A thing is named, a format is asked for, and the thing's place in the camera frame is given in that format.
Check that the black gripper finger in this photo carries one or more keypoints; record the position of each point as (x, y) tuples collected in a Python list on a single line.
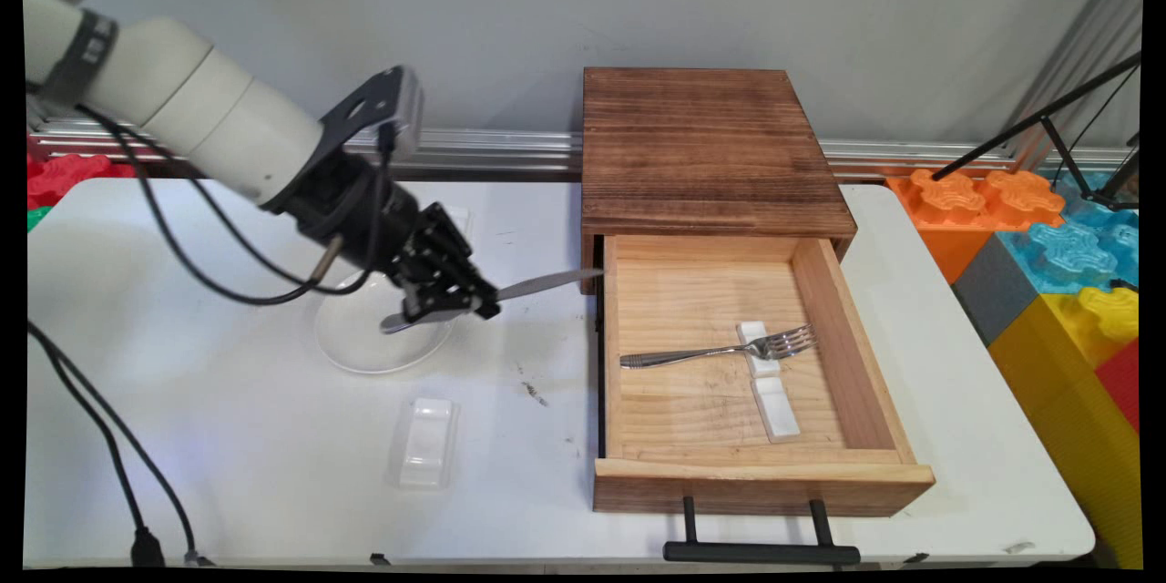
[(428, 291), (455, 250)]

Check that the black tripod stand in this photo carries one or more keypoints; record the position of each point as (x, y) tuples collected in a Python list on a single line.
[(1038, 121)]

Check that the silver fork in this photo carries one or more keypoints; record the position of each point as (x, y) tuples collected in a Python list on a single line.
[(701, 352)]

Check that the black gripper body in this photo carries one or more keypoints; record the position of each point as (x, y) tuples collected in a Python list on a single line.
[(351, 200)]

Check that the blue plastic block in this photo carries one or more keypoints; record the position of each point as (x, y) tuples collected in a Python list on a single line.
[(1070, 250)]

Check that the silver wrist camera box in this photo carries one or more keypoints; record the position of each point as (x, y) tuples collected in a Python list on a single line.
[(373, 105)]

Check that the silver table knife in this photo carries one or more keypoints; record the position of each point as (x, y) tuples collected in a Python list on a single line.
[(547, 282)]

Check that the clear rest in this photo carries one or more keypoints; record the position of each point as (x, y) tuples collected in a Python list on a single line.
[(461, 217), (426, 442)]

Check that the black table edge clip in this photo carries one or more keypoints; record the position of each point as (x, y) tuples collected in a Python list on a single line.
[(915, 557), (380, 557)]

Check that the clear rest near back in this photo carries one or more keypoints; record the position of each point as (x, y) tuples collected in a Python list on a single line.
[(461, 217)]

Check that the aluminium rail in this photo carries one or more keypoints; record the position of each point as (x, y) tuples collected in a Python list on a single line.
[(501, 148)]

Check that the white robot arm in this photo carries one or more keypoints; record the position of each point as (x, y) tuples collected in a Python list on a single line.
[(182, 100)]

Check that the light wooden drawer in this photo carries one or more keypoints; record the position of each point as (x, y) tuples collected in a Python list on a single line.
[(692, 410)]

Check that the white ceramic cutlery rest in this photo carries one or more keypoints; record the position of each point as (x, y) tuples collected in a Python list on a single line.
[(756, 332), (777, 408)]

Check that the dark wooden drawer cabinet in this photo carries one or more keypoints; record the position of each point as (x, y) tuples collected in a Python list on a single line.
[(710, 146)]

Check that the white round plate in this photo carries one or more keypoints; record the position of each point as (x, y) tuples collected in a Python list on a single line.
[(364, 342)]

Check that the orange plastic block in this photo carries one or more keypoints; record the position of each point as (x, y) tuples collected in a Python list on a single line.
[(952, 200)]

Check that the clear rest near front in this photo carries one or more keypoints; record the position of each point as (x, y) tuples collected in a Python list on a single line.
[(426, 442)]

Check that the gray plastic block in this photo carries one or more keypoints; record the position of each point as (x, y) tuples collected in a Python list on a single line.
[(997, 291)]

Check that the red plastic block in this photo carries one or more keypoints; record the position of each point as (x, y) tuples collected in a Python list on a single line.
[(1122, 383), (68, 178)]

